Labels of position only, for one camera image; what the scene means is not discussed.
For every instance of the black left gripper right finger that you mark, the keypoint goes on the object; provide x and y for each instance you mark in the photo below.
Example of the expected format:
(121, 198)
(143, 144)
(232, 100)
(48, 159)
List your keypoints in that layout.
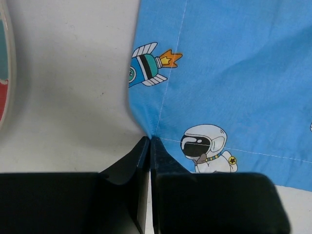
(172, 198)

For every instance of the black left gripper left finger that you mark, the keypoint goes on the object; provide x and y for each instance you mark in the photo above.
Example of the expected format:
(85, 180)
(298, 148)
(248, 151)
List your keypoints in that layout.
(124, 192)

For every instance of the blue space-print cloth placemat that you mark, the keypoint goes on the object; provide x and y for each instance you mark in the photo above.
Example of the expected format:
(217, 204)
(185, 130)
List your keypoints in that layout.
(227, 85)

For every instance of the red and teal plate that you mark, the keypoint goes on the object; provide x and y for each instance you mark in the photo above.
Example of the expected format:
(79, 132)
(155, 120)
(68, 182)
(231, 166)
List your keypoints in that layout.
(8, 64)

